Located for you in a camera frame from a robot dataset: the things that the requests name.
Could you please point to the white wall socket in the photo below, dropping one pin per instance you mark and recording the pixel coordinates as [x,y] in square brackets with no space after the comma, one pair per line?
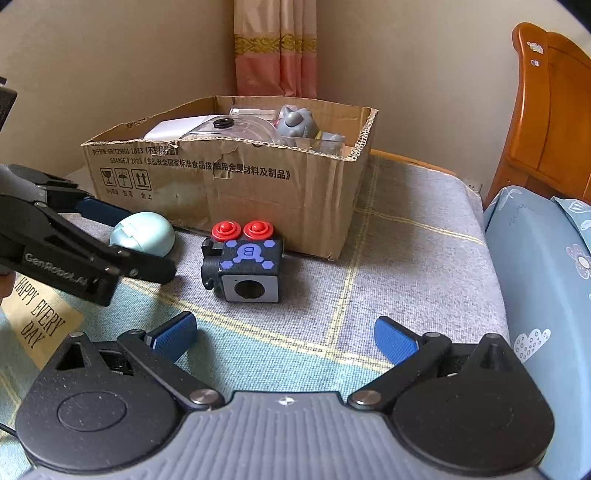
[474,186]

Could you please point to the clear plastic jar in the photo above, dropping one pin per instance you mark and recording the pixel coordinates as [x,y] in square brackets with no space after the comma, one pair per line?
[251,119]

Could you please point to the brown cardboard box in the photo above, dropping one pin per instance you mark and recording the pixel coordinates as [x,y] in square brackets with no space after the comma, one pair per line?
[277,203]

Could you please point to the teal egg-shaped case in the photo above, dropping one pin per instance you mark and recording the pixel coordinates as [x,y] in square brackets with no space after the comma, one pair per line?
[145,234]

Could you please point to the blue floral pillow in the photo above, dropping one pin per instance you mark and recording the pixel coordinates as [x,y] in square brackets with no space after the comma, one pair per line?
[531,286]

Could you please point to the grey toy figure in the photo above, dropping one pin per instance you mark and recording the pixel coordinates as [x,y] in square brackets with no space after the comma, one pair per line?
[298,121]

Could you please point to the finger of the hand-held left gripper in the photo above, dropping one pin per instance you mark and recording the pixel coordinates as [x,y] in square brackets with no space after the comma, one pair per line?
[74,235]
[101,210]

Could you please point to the checked patchwork blanket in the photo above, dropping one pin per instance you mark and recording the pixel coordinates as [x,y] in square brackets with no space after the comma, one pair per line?
[406,258]

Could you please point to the wooden bed headboard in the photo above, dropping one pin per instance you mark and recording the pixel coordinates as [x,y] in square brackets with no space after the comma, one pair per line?
[549,115]

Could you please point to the pink curtain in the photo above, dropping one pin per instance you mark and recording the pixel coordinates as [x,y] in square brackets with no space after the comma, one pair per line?
[274,60]

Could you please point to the clear container with red label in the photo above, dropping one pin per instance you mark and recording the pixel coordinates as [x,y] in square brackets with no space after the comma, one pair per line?
[240,134]

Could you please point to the wooden bed rail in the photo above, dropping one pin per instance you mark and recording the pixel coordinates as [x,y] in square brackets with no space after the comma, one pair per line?
[415,162]

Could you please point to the black cube toy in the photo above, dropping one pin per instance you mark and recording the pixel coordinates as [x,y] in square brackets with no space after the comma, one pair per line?
[249,267]

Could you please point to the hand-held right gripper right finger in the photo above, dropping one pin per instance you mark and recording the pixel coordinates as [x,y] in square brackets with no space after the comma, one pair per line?
[392,340]

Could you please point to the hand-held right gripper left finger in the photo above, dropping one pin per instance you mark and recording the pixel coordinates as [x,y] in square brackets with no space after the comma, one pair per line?
[174,333]

